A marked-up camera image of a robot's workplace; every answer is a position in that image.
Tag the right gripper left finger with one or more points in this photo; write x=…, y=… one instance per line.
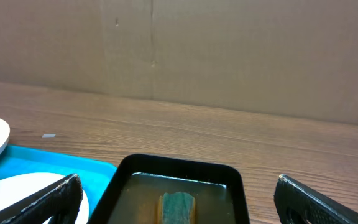
x=60, y=202

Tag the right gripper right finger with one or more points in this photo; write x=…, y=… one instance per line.
x=297, y=203

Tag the green orange sponge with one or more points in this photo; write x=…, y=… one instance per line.
x=176, y=208

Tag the blue plastic tray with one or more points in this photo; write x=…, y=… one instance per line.
x=94, y=175

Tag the black water tray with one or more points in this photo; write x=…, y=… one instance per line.
x=133, y=194

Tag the small white paper scrap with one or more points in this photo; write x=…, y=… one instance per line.
x=49, y=135

